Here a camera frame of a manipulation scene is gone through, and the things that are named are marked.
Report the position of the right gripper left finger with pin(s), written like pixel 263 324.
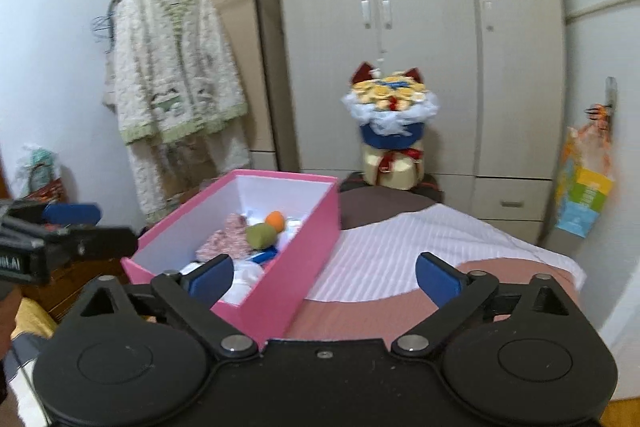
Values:
pixel 135 355

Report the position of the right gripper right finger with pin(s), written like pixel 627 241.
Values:
pixel 517 354

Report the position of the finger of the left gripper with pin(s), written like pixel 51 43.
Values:
pixel 72 214
pixel 102 243

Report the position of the white mesh bath pouf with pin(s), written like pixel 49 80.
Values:
pixel 247 274

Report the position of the pink floral fabric pouch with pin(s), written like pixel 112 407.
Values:
pixel 229 240

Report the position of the blue wet wipes pack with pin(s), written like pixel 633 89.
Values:
pixel 264 256

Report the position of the green makeup sponge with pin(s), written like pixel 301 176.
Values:
pixel 261 236

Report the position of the orange makeup sponge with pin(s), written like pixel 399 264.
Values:
pixel 277 221

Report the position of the wooden bedside cabinet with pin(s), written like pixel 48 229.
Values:
pixel 67 282

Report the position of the cream knit cardigan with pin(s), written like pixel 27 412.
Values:
pixel 178 98

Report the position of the pink cardboard box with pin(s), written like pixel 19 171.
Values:
pixel 311 201

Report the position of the colourful paper gift bag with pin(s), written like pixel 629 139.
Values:
pixel 586 179

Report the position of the cream ribbon gift box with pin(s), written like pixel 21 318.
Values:
pixel 398 169

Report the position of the crochet flower bouquet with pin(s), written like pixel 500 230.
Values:
pixel 391 111

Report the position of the beige wardrobe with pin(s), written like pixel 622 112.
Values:
pixel 496 66

